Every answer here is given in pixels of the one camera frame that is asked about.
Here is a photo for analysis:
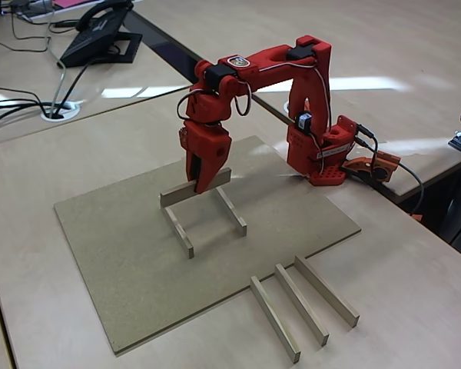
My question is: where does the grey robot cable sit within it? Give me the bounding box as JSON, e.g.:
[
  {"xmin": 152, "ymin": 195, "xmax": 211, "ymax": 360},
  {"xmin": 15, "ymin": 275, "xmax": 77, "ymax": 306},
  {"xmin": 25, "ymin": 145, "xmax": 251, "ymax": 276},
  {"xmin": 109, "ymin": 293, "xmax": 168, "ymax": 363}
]
[{"xmin": 397, "ymin": 163, "xmax": 426, "ymax": 216}]

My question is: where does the thick black phone cable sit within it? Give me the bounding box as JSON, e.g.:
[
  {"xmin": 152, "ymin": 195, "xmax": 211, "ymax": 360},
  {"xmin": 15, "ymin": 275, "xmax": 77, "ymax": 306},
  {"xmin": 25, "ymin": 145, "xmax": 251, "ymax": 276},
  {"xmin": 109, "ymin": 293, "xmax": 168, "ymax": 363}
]
[{"xmin": 59, "ymin": 57, "xmax": 101, "ymax": 111}]

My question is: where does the orange table clamp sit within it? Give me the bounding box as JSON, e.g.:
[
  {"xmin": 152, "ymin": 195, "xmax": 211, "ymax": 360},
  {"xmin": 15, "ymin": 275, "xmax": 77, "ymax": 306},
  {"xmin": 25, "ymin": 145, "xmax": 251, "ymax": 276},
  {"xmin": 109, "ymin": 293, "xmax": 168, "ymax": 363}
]
[{"xmin": 340, "ymin": 150, "xmax": 401, "ymax": 184}]

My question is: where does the pink paper folder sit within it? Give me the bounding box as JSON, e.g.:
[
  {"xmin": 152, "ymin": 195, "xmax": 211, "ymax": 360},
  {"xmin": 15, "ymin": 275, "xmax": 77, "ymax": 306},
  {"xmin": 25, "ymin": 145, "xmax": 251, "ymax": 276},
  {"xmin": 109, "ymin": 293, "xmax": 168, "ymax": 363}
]
[{"xmin": 52, "ymin": 0, "xmax": 101, "ymax": 8}]

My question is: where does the black desk phone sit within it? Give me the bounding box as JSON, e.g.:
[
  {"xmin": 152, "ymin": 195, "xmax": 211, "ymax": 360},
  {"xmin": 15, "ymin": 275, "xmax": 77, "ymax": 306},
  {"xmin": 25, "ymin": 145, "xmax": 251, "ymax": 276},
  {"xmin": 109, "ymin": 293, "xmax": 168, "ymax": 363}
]
[{"xmin": 58, "ymin": 0, "xmax": 144, "ymax": 69}]

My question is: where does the thin black cable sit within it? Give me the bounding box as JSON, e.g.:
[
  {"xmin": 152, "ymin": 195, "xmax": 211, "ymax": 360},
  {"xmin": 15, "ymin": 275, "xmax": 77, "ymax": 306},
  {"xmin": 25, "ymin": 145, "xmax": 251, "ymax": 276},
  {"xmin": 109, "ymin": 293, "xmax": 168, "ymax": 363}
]
[{"xmin": 0, "ymin": 11, "xmax": 51, "ymax": 53}]

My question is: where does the light grey cable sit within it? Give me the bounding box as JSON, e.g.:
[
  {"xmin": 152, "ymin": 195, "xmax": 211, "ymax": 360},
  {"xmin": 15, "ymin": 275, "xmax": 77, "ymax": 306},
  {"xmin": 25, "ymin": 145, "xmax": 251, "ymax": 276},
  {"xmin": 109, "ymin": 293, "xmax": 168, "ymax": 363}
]
[{"xmin": 45, "ymin": 0, "xmax": 68, "ymax": 116}]

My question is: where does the wooden stick placed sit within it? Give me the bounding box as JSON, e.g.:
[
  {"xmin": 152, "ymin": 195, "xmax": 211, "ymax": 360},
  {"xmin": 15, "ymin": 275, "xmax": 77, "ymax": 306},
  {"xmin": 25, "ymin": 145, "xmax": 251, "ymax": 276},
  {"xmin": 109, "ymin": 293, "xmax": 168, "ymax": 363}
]
[
  {"xmin": 294, "ymin": 254, "xmax": 360, "ymax": 328},
  {"xmin": 163, "ymin": 205, "xmax": 195, "ymax": 258},
  {"xmin": 160, "ymin": 168, "xmax": 231, "ymax": 208},
  {"xmin": 249, "ymin": 275, "xmax": 303, "ymax": 363},
  {"xmin": 217, "ymin": 188, "xmax": 247, "ymax": 235},
  {"xmin": 274, "ymin": 263, "xmax": 330, "ymax": 347}
]

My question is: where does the brown fibreboard work board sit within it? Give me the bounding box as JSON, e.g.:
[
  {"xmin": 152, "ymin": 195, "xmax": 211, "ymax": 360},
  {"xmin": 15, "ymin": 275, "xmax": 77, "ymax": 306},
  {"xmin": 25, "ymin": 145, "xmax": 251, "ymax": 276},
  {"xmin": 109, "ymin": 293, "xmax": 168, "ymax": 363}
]
[{"xmin": 53, "ymin": 135, "xmax": 362, "ymax": 357}]

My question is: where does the black power cable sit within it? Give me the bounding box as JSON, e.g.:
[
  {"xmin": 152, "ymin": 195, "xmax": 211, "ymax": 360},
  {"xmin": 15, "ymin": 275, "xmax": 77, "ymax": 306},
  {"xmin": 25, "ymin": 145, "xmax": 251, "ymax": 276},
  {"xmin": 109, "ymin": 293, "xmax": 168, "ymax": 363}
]
[
  {"xmin": 0, "ymin": 86, "xmax": 49, "ymax": 116},
  {"xmin": 0, "ymin": 100, "xmax": 43, "ymax": 131}
]

